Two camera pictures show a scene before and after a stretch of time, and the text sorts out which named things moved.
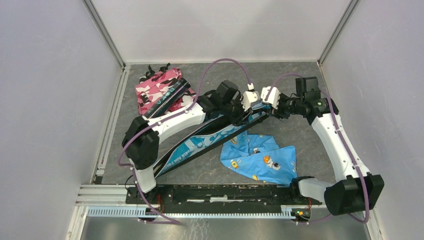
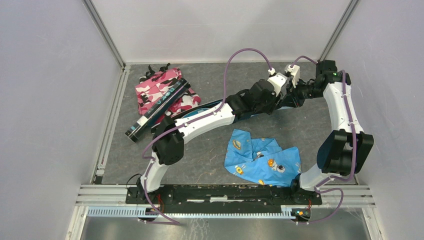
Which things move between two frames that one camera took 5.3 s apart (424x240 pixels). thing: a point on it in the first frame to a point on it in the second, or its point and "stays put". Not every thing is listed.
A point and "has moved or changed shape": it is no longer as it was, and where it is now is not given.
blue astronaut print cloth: x=260 y=157 stays put
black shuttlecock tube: x=180 y=87 stays put
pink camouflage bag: x=155 y=84 stays put
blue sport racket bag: x=208 y=135 has moved or changed shape
